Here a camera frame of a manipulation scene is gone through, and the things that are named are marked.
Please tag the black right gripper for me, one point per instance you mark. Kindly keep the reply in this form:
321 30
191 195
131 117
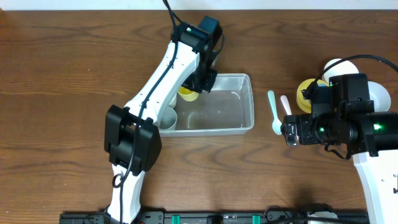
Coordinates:
290 130

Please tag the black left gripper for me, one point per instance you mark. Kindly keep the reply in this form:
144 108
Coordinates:
199 83

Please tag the yellow plastic cup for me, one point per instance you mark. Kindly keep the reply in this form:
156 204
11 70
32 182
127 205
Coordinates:
187 94

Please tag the light blue plastic cup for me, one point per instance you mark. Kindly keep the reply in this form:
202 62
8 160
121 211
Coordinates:
169 119

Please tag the cream white plastic cup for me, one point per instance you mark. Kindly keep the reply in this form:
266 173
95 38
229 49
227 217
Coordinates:
173 101

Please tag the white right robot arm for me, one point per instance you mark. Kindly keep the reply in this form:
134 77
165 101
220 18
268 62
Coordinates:
371 142

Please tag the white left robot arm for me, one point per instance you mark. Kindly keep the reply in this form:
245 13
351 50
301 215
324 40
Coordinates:
132 137

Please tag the clear plastic container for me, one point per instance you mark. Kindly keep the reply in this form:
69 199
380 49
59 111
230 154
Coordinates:
226 110

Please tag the mint green plastic spoon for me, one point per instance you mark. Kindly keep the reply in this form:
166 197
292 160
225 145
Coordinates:
276 123

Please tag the yellow plastic bowl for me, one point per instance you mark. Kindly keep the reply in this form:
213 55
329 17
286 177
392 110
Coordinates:
303 96

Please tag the pink plastic fork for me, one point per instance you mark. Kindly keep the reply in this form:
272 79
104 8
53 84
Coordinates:
286 105

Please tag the cream white plastic bowl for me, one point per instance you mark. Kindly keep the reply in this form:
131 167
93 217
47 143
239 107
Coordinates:
342 68

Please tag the light blue plastic bowl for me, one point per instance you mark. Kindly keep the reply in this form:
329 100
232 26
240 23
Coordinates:
380 97

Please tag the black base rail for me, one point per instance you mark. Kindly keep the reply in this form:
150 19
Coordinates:
315 213

